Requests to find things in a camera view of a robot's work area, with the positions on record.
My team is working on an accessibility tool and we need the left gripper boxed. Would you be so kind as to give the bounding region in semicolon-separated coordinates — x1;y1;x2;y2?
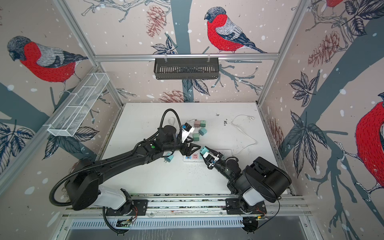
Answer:
163;136;202;156

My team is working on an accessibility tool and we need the long white power strip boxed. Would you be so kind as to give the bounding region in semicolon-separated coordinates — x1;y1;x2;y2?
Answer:
183;149;232;163

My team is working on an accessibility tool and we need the teal plug adapter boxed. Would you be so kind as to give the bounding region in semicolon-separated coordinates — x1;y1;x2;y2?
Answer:
200;147;210;156
199;128;208;136
164;154;174;163

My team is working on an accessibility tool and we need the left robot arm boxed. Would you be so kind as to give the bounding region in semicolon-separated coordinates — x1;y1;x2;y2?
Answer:
49;122;200;211

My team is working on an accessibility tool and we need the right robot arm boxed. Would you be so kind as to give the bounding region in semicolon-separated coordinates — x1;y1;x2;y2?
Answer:
200;147;292;212

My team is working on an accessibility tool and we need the brown plug adapter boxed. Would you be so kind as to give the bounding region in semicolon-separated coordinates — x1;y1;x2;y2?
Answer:
194;120;201;128

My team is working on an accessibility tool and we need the white mesh shelf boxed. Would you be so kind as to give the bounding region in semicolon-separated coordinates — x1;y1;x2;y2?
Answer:
48;73;110;137

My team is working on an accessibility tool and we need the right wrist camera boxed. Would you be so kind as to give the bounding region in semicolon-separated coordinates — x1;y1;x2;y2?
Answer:
206;154;219;168

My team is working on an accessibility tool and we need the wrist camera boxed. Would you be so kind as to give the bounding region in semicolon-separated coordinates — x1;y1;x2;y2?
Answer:
206;154;219;168
181;123;195;143

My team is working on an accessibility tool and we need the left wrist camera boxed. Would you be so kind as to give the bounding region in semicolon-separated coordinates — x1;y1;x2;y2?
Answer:
181;123;195;143

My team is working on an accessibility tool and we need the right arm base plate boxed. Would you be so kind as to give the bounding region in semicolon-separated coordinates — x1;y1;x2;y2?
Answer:
224;198;267;215

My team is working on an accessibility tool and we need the white power strip cable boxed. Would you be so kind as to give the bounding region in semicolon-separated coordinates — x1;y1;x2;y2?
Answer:
229;114;259;151

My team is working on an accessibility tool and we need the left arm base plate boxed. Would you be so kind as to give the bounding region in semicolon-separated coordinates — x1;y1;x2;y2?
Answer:
106;200;149;217

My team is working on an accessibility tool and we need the black wire basket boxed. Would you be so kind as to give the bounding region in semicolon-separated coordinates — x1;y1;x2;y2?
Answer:
154;58;220;80

